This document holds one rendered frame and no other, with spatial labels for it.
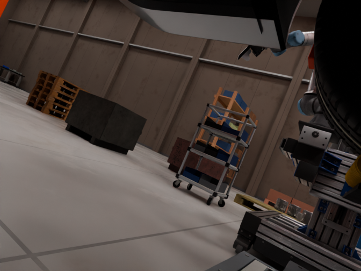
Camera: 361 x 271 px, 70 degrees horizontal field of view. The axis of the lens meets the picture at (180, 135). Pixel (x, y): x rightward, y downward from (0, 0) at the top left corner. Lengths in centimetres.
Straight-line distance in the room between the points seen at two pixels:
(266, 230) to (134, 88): 1110
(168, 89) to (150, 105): 104
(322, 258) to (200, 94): 929
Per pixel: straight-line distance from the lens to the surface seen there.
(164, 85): 1135
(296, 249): 149
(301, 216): 448
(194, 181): 281
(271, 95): 961
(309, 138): 152
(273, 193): 772
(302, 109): 185
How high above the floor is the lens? 38
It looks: 3 degrees up
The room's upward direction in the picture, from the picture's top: 24 degrees clockwise
